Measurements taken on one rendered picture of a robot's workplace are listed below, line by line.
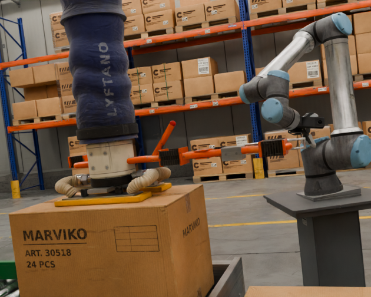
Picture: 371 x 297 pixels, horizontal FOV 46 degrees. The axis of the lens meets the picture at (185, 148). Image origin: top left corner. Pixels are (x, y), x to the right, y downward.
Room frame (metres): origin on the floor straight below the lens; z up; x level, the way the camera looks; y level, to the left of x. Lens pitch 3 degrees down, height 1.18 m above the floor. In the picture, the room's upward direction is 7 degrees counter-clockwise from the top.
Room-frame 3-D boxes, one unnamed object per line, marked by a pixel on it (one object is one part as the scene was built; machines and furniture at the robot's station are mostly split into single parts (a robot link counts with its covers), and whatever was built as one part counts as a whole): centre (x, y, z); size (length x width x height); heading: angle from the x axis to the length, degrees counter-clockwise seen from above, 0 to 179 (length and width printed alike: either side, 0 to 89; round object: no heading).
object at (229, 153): (1.48, -0.16, 1.07); 0.07 x 0.07 x 0.04; 70
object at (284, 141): (1.43, -0.28, 1.08); 0.08 x 0.07 x 0.05; 70
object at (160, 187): (1.73, 0.25, 0.97); 0.34 x 0.10 x 0.05; 70
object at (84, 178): (1.64, 0.28, 1.01); 0.34 x 0.25 x 0.06; 70
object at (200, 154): (1.68, 0.05, 1.08); 0.93 x 0.30 x 0.04; 70
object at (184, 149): (1.55, 0.04, 1.08); 0.10 x 0.08 x 0.06; 160
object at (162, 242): (1.63, 0.30, 0.75); 0.60 x 0.40 x 0.40; 71
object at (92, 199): (1.55, 0.31, 0.97); 0.34 x 0.10 x 0.05; 70
